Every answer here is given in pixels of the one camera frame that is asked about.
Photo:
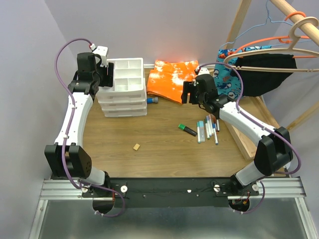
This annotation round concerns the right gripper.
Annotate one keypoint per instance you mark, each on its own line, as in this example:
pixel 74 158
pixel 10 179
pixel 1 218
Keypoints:
pixel 188 87

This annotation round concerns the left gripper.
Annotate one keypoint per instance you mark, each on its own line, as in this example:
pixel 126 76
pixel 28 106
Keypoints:
pixel 108 79

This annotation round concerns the green black highlighter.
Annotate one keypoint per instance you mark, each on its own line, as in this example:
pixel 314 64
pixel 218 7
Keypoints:
pixel 187 129

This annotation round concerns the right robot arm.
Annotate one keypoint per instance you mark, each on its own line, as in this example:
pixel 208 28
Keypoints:
pixel 273 150

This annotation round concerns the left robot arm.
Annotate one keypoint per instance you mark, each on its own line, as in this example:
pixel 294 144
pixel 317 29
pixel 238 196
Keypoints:
pixel 66 156

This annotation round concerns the orange folded cloth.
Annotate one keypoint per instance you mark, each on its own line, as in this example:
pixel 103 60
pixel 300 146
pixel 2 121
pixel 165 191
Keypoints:
pixel 166 79

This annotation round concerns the white drawer organizer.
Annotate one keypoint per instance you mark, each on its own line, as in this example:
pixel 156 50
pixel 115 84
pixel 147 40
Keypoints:
pixel 128 96

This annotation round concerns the blue shark print cloth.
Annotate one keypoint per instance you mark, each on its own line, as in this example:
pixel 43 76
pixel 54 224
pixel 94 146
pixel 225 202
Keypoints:
pixel 226 80

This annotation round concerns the red white pen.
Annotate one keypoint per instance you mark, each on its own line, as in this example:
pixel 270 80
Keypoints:
pixel 214 125

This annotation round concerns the blue grey glue stick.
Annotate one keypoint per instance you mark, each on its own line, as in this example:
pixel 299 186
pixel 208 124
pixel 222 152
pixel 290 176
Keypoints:
pixel 154 100

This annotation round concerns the green white pen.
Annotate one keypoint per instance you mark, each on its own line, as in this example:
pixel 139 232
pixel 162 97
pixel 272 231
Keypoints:
pixel 206 129

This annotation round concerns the black garment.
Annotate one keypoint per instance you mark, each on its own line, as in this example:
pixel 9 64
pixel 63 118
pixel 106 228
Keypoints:
pixel 258 83

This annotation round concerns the tan eraser block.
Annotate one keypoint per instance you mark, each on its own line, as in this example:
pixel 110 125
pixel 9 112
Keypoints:
pixel 136 147

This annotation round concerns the wooden hanger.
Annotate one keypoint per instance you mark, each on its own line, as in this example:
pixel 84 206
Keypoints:
pixel 292 38

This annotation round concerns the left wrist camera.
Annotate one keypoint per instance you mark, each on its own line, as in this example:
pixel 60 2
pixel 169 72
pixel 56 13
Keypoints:
pixel 102 51

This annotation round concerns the blue wire hanger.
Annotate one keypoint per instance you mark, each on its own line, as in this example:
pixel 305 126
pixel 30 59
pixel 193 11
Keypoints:
pixel 249 27

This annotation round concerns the wooden clothes rack frame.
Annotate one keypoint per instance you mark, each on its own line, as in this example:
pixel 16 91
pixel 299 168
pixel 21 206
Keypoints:
pixel 246 145

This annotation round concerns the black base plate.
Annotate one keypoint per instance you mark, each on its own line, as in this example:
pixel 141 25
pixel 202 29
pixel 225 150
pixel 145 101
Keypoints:
pixel 170 192

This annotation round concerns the aluminium rail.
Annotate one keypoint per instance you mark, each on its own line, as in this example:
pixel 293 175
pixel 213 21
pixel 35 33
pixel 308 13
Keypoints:
pixel 274 188

